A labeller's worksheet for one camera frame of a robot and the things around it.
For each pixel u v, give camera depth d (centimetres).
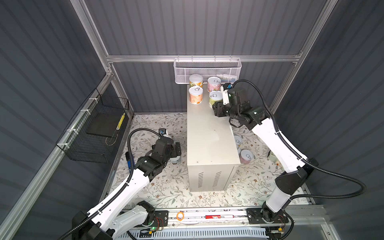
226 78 91
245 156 90
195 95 74
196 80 79
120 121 79
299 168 43
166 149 56
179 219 73
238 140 96
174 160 88
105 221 39
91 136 73
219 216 74
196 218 75
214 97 72
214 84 80
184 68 84
